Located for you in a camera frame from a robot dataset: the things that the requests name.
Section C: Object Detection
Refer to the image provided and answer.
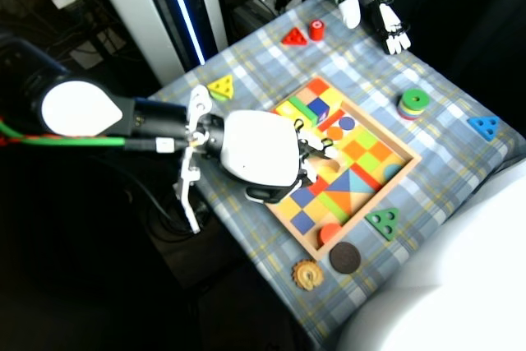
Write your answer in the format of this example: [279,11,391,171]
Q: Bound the dark green piece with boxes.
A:
[364,206,401,242]

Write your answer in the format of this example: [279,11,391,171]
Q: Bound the yellow three-hole triangle block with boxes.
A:
[206,74,235,97]

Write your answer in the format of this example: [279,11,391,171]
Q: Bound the blue plaid table cloth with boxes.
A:
[147,0,526,351]

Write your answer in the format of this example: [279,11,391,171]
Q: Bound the blue wooden ring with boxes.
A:
[397,105,427,118]

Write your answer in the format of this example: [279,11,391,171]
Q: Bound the green wooden ring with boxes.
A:
[400,88,431,111]

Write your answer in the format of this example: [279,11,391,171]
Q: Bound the dark brown round cookie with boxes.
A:
[328,241,362,275]

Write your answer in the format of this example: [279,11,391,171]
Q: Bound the yellow wooden ring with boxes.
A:
[398,102,428,115]

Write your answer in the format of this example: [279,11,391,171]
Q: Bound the red cylinder with Q print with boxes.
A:
[308,19,326,42]

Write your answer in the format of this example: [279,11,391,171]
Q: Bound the blue three-hole triangle block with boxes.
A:
[466,115,501,141]

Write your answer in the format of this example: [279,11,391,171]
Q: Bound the red square block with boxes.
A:
[307,78,332,98]

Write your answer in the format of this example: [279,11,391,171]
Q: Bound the red three-hole triangle block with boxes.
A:
[280,26,308,47]

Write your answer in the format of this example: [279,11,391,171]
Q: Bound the tan flower-shaped cookie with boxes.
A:
[291,259,325,293]

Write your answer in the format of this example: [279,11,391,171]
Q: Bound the red half-cylinder block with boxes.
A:
[316,222,343,247]

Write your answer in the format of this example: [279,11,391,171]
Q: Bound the wooden tray with printed floor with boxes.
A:
[262,76,423,261]

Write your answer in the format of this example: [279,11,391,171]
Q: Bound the red wooden ring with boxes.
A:
[396,108,425,122]

